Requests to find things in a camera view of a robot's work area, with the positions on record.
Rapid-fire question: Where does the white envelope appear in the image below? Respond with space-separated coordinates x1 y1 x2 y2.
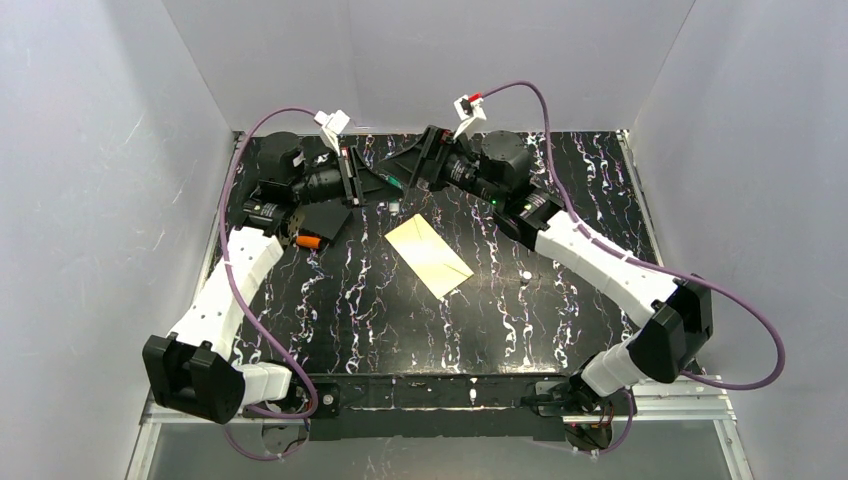
384 214 474 299

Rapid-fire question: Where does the white green glue stick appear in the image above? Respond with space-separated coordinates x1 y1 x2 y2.
387 176 404 215

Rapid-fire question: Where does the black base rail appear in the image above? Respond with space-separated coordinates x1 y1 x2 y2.
310 374 585 441

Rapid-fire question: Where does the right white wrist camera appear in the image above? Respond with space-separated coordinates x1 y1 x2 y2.
453 92 487 139

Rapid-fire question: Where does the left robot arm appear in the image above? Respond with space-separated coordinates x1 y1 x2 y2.
141 132 403 424

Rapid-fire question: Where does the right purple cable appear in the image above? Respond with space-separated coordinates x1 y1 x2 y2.
480 80 787 456

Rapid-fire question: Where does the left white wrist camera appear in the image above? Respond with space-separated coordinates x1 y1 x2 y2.
313 109 351 156

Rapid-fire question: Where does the aluminium table frame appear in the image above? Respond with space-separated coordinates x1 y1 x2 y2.
127 380 751 479

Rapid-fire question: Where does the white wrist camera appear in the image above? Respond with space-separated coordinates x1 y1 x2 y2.
453 92 487 139
313 109 351 156

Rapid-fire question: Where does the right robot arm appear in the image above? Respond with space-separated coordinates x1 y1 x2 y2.
378 126 713 400

